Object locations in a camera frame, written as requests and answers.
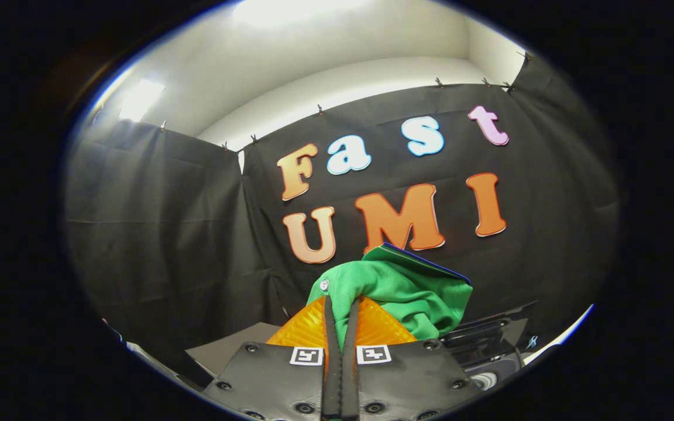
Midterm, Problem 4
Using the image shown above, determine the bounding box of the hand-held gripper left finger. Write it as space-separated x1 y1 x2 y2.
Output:
202 295 343 421

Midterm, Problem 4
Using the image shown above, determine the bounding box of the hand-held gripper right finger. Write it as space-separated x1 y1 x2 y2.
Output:
342 296 484 421

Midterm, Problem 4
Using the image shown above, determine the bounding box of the dark grey washing machine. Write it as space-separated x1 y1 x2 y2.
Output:
439 301 539 394

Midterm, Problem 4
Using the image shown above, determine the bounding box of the grey flat board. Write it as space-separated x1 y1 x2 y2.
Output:
185 322 282 381

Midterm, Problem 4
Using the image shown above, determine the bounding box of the dark washing machine lid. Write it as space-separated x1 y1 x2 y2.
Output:
439 301 539 357

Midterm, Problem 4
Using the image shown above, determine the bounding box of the green polo shirt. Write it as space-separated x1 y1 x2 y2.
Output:
307 243 474 351

